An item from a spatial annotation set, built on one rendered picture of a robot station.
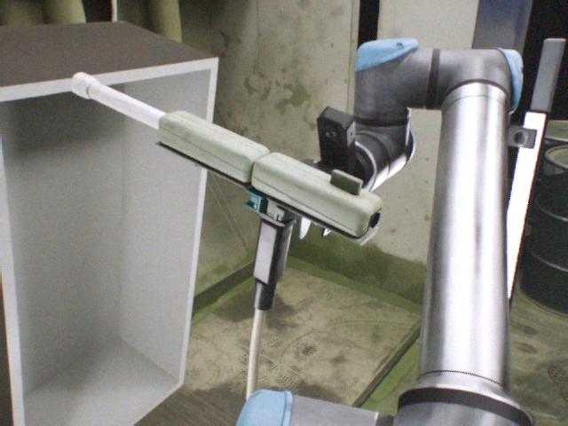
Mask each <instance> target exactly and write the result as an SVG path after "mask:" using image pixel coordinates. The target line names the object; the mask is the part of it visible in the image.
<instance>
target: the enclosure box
mask: <svg viewBox="0 0 568 426"><path fill-rule="evenodd" d="M217 63H218V57H216V56H213V55H210V54H208V53H206V52H203V51H199V50H196V49H194V48H192V47H189V46H186V45H184V44H183V43H180V42H178V41H174V40H171V39H169V38H167V37H164V36H161V35H157V34H155V33H153V32H151V31H150V30H147V29H143V28H140V27H137V26H135V25H132V24H130V23H128V22H125V20H123V23H121V22H120V21H108V22H94V23H83V22H82V23H67V24H54V25H47V24H40V25H26V26H14V25H12V26H0V426H132V425H134V424H135V423H136V422H139V420H140V419H141V418H142V417H144V416H145V415H146V414H148V413H149V412H150V411H151V410H153V409H154V407H155V406H158V405H159V404H160V403H161V402H163V400H164V399H166V398H167V397H168V396H169V395H171V394H172V392H173V391H175V390H176V389H177V388H178V387H180V386H181V385H183V384H184V378H185V362H186V353H187V345H188V336H189V327H190V318H191V313H192V310H193V294H194V286H195V278H196V269H197V261H198V253H199V245H200V236H201V221H202V211H203V203H204V195H205V187H206V178H207V170H205V169H204V168H202V167H200V166H198V167H196V166H195V164H194V163H192V162H189V161H188V160H186V159H184V158H182V157H180V156H178V155H176V154H173V153H172V152H170V151H168V150H166V149H164V148H160V147H158V146H157V145H156V144H155V142H159V141H160V140H159V139H158V130H157V129H155V128H153V127H151V126H148V125H146V124H144V123H142V122H140V121H139V120H138V119H136V118H134V117H131V116H128V115H126V114H124V113H122V112H120V111H118V110H116V109H113V108H112V107H110V106H107V105H105V104H102V103H100V102H98V101H96V100H94V99H93V98H89V99H87V98H84V97H82V96H80V95H78V94H76V93H74V92H73V91H72V88H71V82H72V80H71V78H72V79H73V77H74V75H75V74H77V73H80V72H82V73H84V74H86V75H89V76H91V77H94V78H96V79H97V81H98V82H99V83H101V84H104V85H105V86H107V87H109V89H113V90H115V91H118V92H120V93H122V94H124V95H126V96H128V97H131V98H133V99H135V100H138V101H141V102H143V103H145V104H147V105H149V106H151V107H153V108H154V109H156V110H159V111H161V112H163V113H165V114H170V113H173V112H177V111H186V112H187V113H190V114H193V115H196V116H198V117H200V118H201V119H204V120H206V121H208V122H212V121H213V113H214V105H215V96H216V87H217Z"/></svg>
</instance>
